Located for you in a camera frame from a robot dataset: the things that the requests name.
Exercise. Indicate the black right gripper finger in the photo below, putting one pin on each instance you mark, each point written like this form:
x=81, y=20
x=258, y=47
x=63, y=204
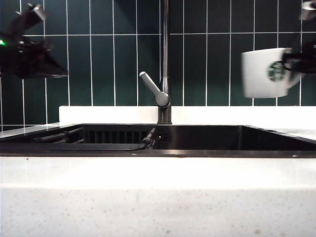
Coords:
x=295, y=56
x=293, y=69

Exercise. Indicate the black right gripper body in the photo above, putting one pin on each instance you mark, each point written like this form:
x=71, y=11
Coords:
x=310, y=59

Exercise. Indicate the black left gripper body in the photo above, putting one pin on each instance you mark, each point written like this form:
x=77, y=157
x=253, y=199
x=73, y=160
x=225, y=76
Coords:
x=22, y=54

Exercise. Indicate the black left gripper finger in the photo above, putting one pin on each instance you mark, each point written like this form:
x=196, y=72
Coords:
x=48, y=69

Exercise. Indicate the white mug with green logo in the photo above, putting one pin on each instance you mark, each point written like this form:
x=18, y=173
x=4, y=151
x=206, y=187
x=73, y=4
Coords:
x=256, y=74

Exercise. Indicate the black sink drain rack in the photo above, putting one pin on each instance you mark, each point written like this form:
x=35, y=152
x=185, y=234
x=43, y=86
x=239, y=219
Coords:
x=74, y=146

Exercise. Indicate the black kitchen sink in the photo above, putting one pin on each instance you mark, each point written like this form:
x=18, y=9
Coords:
x=209, y=140

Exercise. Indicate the grey metal faucet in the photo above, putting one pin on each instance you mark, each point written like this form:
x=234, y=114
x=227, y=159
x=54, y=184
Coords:
x=165, y=49

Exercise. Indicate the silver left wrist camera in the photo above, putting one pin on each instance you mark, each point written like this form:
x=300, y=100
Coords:
x=38, y=12

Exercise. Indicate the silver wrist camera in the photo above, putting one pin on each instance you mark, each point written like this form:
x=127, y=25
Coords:
x=308, y=11
x=38, y=12

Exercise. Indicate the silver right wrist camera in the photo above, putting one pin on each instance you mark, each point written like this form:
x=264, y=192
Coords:
x=308, y=11

